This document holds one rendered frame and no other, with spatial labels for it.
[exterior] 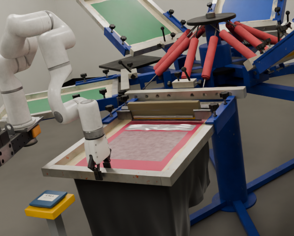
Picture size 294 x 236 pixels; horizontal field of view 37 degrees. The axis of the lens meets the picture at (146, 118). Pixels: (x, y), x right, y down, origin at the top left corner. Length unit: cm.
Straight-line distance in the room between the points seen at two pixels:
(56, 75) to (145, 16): 216
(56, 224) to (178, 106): 82
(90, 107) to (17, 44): 42
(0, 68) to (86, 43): 555
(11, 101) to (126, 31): 173
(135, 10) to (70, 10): 377
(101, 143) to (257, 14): 222
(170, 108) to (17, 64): 73
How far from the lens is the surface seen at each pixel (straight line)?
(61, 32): 163
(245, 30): 271
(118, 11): 369
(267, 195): 329
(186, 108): 205
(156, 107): 212
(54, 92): 158
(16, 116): 192
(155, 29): 353
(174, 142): 188
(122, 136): 205
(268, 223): 299
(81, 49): 747
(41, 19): 169
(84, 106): 155
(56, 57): 159
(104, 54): 723
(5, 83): 189
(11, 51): 181
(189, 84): 233
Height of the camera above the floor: 168
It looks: 19 degrees down
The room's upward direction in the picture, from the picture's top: 11 degrees counter-clockwise
